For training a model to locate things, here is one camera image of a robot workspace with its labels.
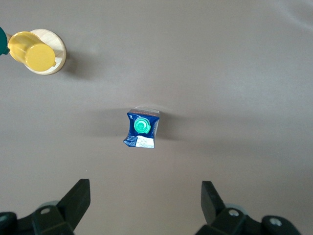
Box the blue milk carton green cap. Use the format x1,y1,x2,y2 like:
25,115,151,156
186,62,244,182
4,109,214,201
122,106,161,149

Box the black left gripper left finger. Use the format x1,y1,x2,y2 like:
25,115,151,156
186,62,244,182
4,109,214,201
0,179,90,235

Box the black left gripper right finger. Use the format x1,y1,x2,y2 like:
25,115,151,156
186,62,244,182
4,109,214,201
195,181,303,235

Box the brown table cover cloth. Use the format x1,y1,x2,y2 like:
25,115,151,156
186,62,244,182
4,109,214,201
0,0,313,235

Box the yellow plastic cup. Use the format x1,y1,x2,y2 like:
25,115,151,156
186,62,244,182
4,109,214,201
7,31,57,72

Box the dark green cup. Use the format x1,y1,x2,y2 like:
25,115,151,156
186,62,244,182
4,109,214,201
0,26,11,56

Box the round wooden base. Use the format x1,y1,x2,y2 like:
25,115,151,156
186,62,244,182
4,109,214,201
6,28,67,75

